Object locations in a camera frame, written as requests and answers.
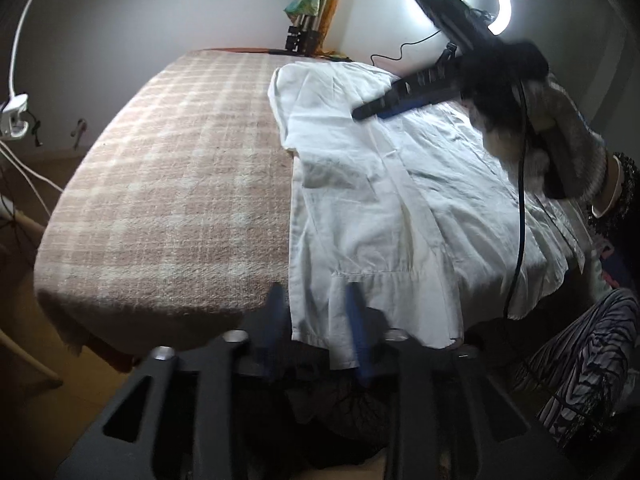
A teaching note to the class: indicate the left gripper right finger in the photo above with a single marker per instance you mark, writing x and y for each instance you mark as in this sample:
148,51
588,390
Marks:
368,327

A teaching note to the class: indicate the white clamp desk lamp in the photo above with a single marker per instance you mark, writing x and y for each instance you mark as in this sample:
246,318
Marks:
24,25

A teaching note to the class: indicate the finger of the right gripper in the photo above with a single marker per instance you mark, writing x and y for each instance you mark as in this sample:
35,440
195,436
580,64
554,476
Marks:
406,105
400,91

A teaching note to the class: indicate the zebra patterned trousers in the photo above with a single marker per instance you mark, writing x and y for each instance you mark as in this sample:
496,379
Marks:
578,376

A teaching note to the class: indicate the gloved right hand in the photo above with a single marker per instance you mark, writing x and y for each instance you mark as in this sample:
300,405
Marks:
541,140

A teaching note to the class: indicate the pink plaid blanket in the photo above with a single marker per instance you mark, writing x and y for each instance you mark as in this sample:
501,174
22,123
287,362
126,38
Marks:
176,221

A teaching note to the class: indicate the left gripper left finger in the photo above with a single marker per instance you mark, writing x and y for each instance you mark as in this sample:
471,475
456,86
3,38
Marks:
270,331

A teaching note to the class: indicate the white shirt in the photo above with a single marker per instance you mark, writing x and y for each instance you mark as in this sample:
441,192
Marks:
413,209

